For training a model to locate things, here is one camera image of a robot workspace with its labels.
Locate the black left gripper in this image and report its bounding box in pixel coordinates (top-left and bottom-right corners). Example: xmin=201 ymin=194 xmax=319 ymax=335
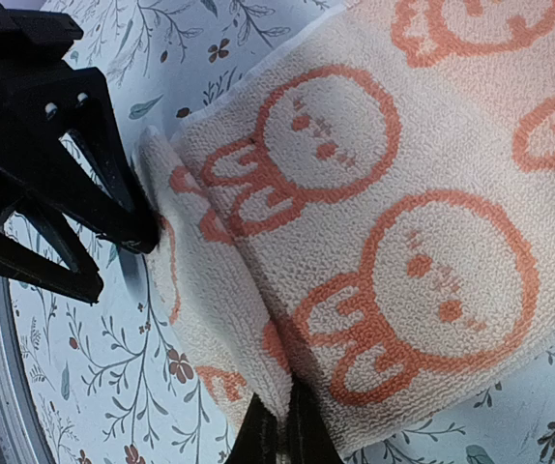
xmin=0 ymin=3 xmax=159 ymax=253

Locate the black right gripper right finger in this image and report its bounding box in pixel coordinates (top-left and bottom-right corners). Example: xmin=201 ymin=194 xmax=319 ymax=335
xmin=286 ymin=381 xmax=342 ymax=464

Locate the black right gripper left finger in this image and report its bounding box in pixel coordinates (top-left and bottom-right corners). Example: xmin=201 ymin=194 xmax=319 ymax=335
xmin=228 ymin=393 xmax=278 ymax=464

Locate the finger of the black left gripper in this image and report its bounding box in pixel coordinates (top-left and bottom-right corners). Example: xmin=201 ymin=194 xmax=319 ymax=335
xmin=0 ymin=171 xmax=104 ymax=305

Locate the orange patterned towel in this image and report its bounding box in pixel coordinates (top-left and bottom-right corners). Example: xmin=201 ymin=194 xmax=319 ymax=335
xmin=138 ymin=1 xmax=555 ymax=451

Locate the floral table mat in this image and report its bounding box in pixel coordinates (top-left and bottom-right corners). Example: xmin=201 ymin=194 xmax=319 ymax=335
xmin=11 ymin=1 xmax=555 ymax=463

